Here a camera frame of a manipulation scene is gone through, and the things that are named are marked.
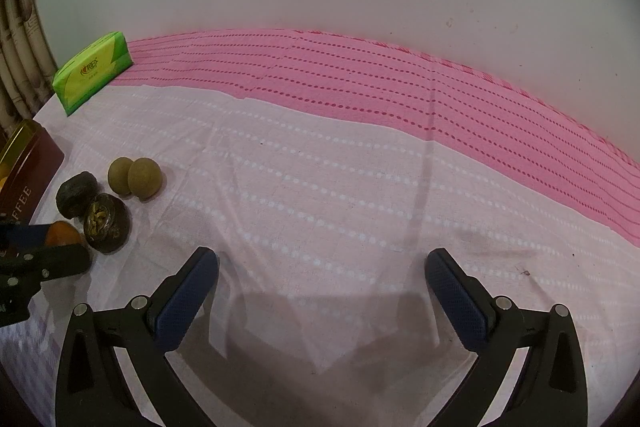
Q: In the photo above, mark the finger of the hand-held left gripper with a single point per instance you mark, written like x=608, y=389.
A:
x=25, y=234
x=62, y=261

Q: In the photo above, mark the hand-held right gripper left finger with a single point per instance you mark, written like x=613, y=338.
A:
x=185, y=302

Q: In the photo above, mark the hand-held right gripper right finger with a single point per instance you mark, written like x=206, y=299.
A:
x=457, y=302

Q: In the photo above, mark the orange tangerine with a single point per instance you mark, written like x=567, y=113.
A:
x=65, y=234

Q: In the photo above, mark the gold metal tin box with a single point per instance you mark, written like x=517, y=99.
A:
x=30, y=172

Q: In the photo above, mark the dark fruit with open top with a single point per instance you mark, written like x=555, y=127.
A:
x=107, y=227

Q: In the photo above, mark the dark olive whole fruit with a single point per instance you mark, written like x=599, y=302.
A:
x=75, y=196

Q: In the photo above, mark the tan round fruit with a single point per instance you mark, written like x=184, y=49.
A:
x=117, y=177
x=145, y=179

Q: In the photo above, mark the lilac checked bed sheet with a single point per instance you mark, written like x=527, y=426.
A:
x=325, y=207

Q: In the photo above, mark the green tissue pack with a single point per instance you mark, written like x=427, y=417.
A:
x=90, y=72

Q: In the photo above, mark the beige patterned curtain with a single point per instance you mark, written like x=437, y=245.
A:
x=20, y=57

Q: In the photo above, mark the pink striped blanket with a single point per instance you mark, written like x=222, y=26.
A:
x=400, y=87

